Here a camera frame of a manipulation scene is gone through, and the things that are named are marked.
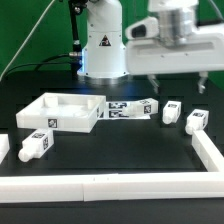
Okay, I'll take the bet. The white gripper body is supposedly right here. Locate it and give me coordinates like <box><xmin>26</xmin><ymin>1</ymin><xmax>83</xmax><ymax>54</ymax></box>
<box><xmin>126</xmin><ymin>25</ymin><xmax>224</xmax><ymax>75</ymax></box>

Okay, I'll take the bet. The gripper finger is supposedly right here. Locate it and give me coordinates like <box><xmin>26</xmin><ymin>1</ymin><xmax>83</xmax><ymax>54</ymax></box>
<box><xmin>197</xmin><ymin>71</ymin><xmax>208</xmax><ymax>94</ymax></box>
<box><xmin>148</xmin><ymin>75</ymin><xmax>159</xmax><ymax>93</ymax></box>

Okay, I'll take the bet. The white square tabletop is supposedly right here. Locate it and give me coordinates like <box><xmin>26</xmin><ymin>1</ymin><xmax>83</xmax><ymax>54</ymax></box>
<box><xmin>16</xmin><ymin>93</ymin><xmax>106</xmax><ymax>133</ymax></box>

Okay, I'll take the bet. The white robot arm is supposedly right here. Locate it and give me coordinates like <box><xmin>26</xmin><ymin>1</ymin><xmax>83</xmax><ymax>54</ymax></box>
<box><xmin>78</xmin><ymin>0</ymin><xmax>224</xmax><ymax>91</ymax></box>

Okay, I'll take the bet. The paper sheet with markers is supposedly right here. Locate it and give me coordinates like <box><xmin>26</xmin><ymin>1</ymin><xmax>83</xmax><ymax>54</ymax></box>
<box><xmin>100</xmin><ymin>101</ymin><xmax>150</xmax><ymax>120</ymax></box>

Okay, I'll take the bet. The white obstacle right bar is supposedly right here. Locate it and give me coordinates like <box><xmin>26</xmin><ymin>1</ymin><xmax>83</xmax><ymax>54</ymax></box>
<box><xmin>192</xmin><ymin>130</ymin><xmax>224</xmax><ymax>173</ymax></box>

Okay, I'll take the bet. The white obstacle bar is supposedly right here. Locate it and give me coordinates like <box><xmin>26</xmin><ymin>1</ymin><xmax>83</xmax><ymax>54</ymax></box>
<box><xmin>0</xmin><ymin>172</ymin><xmax>224</xmax><ymax>203</ymax></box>
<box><xmin>192</xmin><ymin>130</ymin><xmax>224</xmax><ymax>173</ymax></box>
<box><xmin>0</xmin><ymin>134</ymin><xmax>10</xmax><ymax>164</ymax></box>

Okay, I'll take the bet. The white obstacle front bar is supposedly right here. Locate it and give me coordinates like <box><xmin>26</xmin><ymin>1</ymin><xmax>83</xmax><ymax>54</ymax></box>
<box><xmin>0</xmin><ymin>172</ymin><xmax>224</xmax><ymax>203</ymax></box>

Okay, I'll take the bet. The white obstacle left bar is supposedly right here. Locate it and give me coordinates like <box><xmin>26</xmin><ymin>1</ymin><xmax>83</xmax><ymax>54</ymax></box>
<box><xmin>0</xmin><ymin>134</ymin><xmax>10</xmax><ymax>164</ymax></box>

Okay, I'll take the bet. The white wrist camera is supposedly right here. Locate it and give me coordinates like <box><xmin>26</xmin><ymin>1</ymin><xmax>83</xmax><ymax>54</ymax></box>
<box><xmin>125</xmin><ymin>17</ymin><xmax>159</xmax><ymax>40</ymax></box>

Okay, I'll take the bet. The black cable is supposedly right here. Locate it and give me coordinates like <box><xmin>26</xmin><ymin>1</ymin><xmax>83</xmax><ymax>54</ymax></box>
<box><xmin>0</xmin><ymin>52</ymin><xmax>83</xmax><ymax>81</ymax></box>

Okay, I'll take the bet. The grey cable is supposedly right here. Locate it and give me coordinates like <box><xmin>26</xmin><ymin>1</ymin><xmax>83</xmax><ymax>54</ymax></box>
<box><xmin>0</xmin><ymin>0</ymin><xmax>57</xmax><ymax>83</ymax></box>

